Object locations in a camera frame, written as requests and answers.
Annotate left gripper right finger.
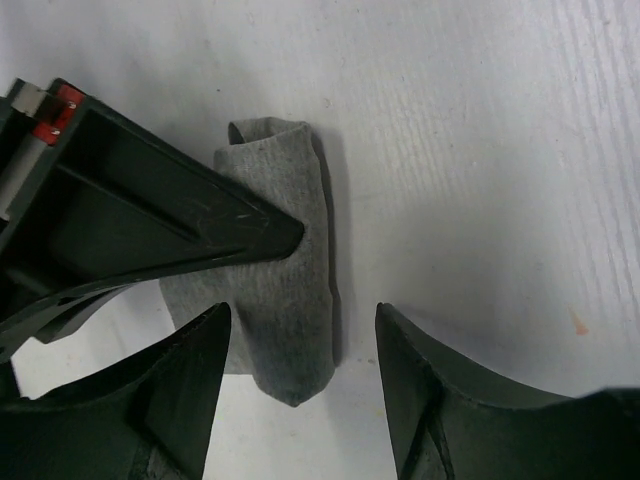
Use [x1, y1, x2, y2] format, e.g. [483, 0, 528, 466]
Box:
[375, 303, 639, 479]

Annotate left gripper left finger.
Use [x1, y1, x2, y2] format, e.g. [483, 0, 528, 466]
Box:
[1, 303, 231, 479]

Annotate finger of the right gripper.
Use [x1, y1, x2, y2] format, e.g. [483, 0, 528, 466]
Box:
[1, 92, 304, 359]

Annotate grey and cream underwear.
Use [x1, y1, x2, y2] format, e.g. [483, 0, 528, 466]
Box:
[159, 117, 337, 407]

